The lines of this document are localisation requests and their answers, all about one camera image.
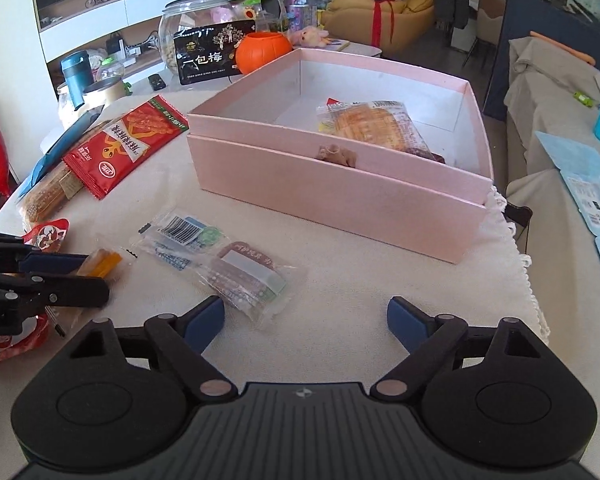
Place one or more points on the dark blue cabinet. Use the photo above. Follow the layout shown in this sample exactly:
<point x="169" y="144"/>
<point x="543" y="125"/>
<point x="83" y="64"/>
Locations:
<point x="500" y="65"/>

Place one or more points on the brown snack clear packet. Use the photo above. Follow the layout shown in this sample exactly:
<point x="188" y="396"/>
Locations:
<point x="250" y="280"/>

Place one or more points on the light blue packaging sheet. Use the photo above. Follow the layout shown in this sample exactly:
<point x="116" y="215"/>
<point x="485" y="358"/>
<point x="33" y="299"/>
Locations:
<point x="575" y="170"/>

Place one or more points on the black plum snack bag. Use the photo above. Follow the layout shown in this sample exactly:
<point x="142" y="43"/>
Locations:
<point x="212" y="55"/>

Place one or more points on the grey covered sofa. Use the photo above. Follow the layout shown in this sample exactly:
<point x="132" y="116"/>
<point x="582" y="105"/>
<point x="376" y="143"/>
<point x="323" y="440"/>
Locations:
<point x="555" y="75"/>

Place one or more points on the white television cabinet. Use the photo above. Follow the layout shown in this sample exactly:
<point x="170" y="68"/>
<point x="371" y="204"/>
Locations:
<point x="144" y="15"/>

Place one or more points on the green toy car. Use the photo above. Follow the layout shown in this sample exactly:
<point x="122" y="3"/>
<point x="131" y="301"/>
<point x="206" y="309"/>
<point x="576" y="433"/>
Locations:
<point x="582" y="98"/>

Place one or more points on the green lid clear jar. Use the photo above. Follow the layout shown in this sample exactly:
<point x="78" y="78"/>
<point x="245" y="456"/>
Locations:
<point x="109" y="67"/>

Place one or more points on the bread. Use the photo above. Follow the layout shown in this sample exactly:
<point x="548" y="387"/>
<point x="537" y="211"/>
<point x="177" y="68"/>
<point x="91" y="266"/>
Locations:
<point x="367" y="122"/>

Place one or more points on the orange pumpkin bucket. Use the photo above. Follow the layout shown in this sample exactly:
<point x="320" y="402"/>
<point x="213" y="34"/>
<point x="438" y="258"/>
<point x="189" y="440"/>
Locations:
<point x="262" y="51"/>

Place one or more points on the yellow sofa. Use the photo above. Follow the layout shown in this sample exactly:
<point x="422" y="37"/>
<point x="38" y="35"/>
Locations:
<point x="355" y="15"/>

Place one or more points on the yellow edged pad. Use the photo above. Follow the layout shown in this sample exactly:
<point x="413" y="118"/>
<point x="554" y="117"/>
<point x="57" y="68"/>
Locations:
<point x="341" y="43"/>

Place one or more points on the white plastic jug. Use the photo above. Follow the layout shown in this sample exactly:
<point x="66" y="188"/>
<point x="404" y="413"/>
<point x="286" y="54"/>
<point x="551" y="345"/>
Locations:
<point x="68" y="110"/>

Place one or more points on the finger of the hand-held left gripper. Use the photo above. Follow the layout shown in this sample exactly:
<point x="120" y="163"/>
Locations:
<point x="54" y="262"/>
<point x="74" y="292"/>

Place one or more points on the beige dining chair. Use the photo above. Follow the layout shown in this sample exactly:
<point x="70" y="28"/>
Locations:
<point x="490" y="20"/>

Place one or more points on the pink gift box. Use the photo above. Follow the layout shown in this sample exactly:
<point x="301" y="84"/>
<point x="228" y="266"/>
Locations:
<point x="360" y="205"/>

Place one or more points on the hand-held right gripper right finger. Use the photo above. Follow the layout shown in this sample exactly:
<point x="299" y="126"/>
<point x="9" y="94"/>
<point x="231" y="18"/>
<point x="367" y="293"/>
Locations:
<point x="407" y="324"/>

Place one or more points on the large glass jar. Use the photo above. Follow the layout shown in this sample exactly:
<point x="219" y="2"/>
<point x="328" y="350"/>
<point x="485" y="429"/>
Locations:
<point x="189" y="20"/>

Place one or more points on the white power strip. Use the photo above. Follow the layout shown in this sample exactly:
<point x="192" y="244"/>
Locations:
<point x="132" y="51"/>

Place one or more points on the teal thermos bottle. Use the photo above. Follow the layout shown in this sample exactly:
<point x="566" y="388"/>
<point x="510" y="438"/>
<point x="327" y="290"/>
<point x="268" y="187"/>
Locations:
<point x="74" y="77"/>

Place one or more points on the cream cup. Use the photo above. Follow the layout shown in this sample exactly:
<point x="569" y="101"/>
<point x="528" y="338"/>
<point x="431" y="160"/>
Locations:
<point x="103" y="94"/>

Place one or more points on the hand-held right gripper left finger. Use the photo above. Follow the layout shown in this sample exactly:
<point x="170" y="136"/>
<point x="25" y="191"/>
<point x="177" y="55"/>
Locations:
<point x="202" y="326"/>

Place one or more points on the clear packet with barcode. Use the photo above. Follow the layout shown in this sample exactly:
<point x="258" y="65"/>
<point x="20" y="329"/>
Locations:
<point x="184" y="232"/>

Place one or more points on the red ribbon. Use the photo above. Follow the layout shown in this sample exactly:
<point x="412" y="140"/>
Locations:
<point x="377" y="20"/>

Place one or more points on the orange stick snack packet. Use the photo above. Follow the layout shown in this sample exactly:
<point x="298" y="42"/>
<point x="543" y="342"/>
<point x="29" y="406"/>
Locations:
<point x="102" y="262"/>

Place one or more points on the pink purple water bottle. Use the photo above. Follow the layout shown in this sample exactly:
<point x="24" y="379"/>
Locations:
<point x="300" y="7"/>

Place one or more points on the black remote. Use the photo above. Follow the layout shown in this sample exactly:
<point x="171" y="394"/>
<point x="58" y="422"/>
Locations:
<point x="155" y="80"/>

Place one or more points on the pink plush bunny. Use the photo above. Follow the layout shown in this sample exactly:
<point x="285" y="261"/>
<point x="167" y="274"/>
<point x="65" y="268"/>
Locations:
<point x="310" y="36"/>

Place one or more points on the yellow green toy packet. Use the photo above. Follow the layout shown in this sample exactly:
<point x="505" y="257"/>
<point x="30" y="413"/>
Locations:
<point x="250" y="10"/>

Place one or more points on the blue snack bag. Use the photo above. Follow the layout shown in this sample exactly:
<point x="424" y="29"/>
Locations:
<point x="67" y="142"/>

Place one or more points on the long clear cookie packet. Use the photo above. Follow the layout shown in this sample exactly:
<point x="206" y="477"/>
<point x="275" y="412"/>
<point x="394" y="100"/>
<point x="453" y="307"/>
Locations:
<point x="44" y="195"/>

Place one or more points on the red chicken leg packet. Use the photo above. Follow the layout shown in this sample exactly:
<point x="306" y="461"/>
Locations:
<point x="47" y="232"/>

